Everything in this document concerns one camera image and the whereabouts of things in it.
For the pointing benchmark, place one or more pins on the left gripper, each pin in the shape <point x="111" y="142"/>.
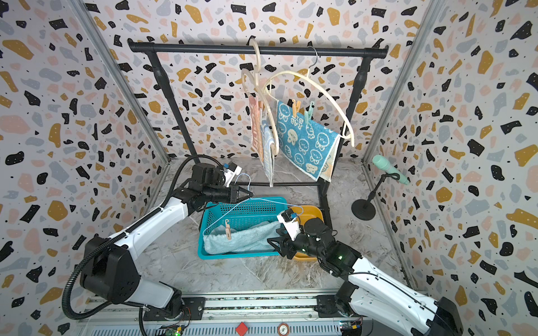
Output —
<point x="235" y="199"/>

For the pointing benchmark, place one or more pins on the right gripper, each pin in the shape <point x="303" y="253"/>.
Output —
<point x="288" y="246"/>

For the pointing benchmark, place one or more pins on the light blue wire hanger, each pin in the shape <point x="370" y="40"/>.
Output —
<point x="244" y="215"/>

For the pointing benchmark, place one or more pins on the light blue towel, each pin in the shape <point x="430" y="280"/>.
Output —
<point x="249" y="240"/>

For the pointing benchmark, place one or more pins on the peach clothespin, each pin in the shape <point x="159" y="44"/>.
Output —
<point x="228" y="230"/>

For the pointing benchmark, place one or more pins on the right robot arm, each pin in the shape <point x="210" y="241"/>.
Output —
<point x="367" y="290"/>

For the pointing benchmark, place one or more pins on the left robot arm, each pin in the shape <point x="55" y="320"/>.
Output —
<point x="108" y="269"/>

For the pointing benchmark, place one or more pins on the large wooden hanger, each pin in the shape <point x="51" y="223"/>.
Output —
<point x="347" y="131"/>

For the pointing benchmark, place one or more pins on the teal plastic basket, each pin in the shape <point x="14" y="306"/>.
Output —
<point x="205" y="256"/>

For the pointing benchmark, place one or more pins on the yellow plastic bin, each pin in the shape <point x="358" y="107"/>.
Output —
<point x="306" y="213"/>

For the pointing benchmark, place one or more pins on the round red white sticker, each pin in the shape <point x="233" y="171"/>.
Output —
<point x="283" y="329"/>

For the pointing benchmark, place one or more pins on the orange patterned towel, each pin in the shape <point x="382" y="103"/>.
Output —
<point x="256" y="135"/>

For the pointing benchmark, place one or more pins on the teal jellyfish pattern towel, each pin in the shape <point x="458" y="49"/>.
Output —
<point x="311" y="148"/>

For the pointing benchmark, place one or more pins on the black microphone stand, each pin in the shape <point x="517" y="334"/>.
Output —
<point x="364" y="209"/>

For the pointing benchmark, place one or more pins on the red diamond sticker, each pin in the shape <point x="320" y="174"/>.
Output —
<point x="242" y="329"/>

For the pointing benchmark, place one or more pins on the mint green clothespin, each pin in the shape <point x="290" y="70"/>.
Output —
<point x="309" y="112"/>

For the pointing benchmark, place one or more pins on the orange clothespin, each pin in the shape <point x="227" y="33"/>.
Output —
<point x="296" y="106"/>

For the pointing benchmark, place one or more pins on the mint green microphone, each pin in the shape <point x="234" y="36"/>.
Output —
<point x="384" y="164"/>

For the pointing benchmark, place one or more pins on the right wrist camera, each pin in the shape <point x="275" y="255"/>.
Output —
<point x="291" y="223"/>

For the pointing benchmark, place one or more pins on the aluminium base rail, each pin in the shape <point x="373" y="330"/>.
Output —
<point x="220" y="314"/>

